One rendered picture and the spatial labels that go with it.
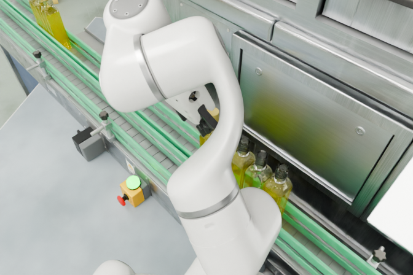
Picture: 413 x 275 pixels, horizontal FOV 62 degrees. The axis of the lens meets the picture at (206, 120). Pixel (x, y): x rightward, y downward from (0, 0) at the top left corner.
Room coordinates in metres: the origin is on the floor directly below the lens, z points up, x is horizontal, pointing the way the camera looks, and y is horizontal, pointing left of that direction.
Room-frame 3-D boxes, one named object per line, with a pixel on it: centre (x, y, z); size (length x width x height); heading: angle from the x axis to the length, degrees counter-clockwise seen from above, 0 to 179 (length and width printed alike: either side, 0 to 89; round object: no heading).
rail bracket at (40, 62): (1.08, 0.67, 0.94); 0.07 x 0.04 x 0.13; 135
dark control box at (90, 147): (0.82, 0.44, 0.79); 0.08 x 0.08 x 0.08; 45
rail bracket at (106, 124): (0.75, 0.35, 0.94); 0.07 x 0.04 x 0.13; 135
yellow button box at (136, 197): (0.62, 0.24, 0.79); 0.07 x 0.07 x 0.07; 45
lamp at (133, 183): (0.62, 0.24, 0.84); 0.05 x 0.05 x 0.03
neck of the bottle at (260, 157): (0.51, -0.13, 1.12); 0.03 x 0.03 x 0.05
